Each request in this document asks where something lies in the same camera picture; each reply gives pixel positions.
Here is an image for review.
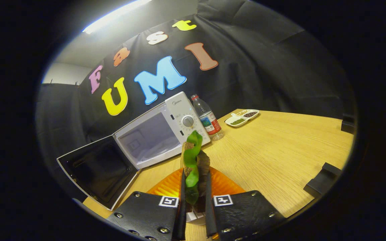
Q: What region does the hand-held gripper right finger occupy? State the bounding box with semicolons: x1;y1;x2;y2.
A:
205;167;285;241

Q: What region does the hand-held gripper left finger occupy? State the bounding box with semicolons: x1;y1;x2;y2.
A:
106;167;187;241

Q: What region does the lettuce sandwich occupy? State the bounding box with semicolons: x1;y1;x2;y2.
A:
181;131;211;213

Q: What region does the white microwave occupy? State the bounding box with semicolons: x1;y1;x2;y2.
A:
57;91;211;211

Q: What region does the clear plastic water bottle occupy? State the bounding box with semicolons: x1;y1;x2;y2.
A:
190;94;224;141

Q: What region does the white divided bean dish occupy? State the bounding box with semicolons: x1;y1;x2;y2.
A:
225;109;260;128

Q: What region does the black plastic block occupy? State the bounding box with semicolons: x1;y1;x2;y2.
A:
303;162;342;198
341;113;356;134

